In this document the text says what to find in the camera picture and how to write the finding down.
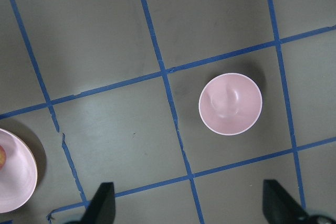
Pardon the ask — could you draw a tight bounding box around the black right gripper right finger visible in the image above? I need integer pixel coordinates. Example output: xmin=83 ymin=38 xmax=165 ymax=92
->
xmin=262 ymin=179 xmax=309 ymax=223

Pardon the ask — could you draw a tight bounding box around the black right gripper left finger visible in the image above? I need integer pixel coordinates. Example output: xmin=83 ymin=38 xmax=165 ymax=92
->
xmin=80 ymin=182 xmax=116 ymax=224

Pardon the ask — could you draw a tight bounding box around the red apple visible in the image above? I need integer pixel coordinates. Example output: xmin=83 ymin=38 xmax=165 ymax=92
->
xmin=0 ymin=146 xmax=7 ymax=169

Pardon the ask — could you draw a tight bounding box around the pink bowl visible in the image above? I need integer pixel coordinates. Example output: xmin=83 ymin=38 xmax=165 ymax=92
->
xmin=198 ymin=73 xmax=263 ymax=136

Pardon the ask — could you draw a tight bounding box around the pink plate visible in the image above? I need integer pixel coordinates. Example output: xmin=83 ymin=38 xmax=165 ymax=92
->
xmin=1 ymin=129 xmax=38 ymax=214

